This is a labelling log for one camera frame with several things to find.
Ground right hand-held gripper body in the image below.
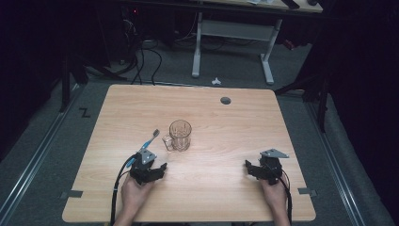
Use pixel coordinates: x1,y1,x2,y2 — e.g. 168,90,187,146
259,148,290,186

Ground person's right hand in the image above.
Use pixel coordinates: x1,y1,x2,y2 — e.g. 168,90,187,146
259,177,289,214

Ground black floor cables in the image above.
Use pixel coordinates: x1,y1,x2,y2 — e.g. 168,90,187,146
117,18,164,87

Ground black computer tower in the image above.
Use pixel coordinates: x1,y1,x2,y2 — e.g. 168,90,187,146
120,5,143,65

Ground metal floor rail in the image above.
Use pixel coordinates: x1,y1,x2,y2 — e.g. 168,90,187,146
305,100,366,226
0,84,83,218

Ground grey tape strip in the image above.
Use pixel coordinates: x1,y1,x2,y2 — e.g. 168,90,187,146
297,186,318,198
59,189,84,200

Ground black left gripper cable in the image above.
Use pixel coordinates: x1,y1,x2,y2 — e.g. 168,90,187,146
109,153,138,226

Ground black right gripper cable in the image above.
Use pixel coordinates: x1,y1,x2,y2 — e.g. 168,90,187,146
279,169,294,226

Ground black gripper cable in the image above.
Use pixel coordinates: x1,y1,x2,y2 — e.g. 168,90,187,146
279,169,294,226
109,153,138,226

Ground desk with white legs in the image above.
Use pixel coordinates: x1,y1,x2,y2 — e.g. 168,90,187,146
191,0,324,86

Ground blue toothbrush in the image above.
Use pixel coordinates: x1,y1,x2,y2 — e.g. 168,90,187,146
126,128,161,168

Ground person's left hand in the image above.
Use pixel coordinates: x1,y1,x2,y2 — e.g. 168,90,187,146
120,173,154,217

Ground clear glass mug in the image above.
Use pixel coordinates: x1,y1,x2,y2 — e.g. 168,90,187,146
162,119,193,153

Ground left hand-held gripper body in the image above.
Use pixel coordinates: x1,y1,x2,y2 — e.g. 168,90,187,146
129,148,159,186

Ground black metal stand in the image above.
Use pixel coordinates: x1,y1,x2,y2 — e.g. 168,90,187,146
58,51,128,113
274,70,331,133

